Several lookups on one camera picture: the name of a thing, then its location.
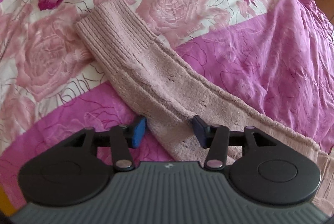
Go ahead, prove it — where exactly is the pink knitted cardigan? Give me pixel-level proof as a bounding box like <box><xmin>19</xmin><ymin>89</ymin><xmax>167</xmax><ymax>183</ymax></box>
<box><xmin>75</xmin><ymin>0</ymin><xmax>333</xmax><ymax>213</ymax></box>

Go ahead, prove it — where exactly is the pink floral striped bedspread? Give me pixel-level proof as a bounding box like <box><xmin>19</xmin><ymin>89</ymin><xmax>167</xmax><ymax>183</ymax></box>
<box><xmin>1</xmin><ymin>0</ymin><xmax>333</xmax><ymax>209</ymax></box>

